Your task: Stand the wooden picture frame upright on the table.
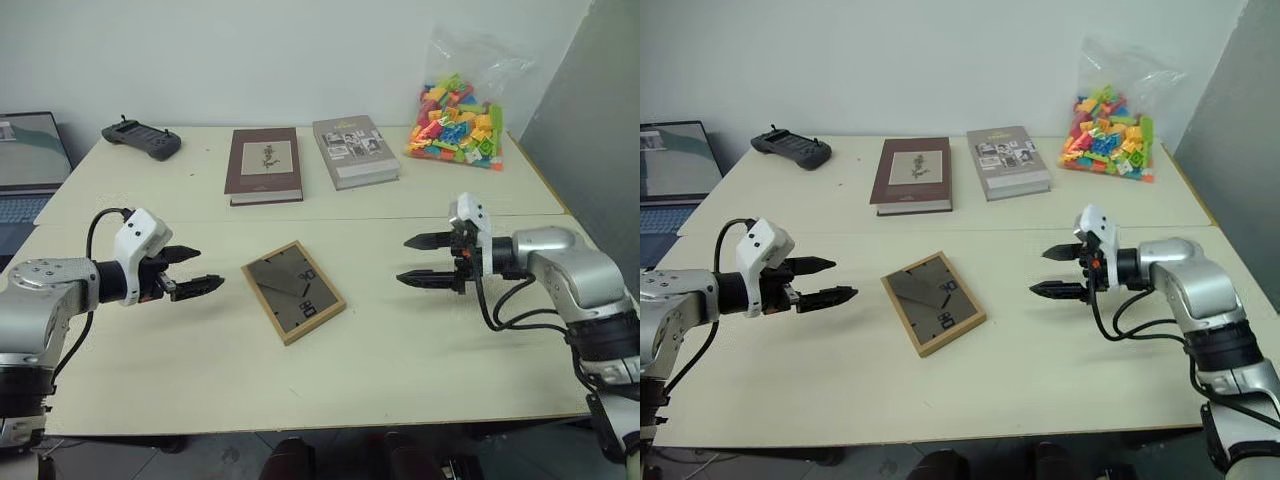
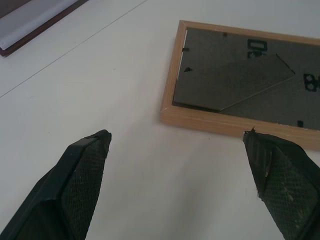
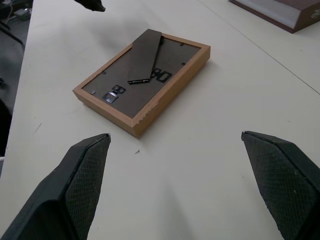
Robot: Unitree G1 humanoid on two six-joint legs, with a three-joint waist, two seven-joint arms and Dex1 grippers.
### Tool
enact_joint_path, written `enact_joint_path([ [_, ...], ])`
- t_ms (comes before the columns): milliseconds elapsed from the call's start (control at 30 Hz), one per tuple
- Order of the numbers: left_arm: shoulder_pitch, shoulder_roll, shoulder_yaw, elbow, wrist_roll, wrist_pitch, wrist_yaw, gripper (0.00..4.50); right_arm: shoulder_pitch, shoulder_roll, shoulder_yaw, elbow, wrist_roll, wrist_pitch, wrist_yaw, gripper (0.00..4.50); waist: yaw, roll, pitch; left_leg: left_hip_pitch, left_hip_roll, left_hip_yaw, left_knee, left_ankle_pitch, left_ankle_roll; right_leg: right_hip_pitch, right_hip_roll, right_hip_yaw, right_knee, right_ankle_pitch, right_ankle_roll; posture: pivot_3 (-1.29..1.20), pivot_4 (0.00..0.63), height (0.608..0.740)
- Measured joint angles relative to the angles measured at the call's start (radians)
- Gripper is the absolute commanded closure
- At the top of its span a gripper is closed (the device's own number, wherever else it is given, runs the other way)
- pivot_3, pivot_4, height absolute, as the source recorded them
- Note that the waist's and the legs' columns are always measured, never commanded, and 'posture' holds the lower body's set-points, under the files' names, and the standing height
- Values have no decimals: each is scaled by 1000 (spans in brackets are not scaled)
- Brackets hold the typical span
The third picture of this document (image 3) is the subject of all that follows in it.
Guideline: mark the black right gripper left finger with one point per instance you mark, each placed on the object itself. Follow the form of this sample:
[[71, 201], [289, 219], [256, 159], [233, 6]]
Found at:
[[62, 190]]

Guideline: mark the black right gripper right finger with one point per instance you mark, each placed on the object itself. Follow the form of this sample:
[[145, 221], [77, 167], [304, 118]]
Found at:
[[287, 180]]

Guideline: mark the dark brown wooden box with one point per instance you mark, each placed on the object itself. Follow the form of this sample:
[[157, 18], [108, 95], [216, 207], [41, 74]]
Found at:
[[282, 11]]

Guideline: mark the wooden picture frame face-down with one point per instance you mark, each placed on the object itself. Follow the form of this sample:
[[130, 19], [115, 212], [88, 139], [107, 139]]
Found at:
[[142, 82]]

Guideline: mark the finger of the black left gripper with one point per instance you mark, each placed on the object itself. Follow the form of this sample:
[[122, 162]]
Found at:
[[93, 5]]

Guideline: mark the grey power adapter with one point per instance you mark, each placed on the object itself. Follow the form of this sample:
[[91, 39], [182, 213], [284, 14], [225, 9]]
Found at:
[[23, 13]]

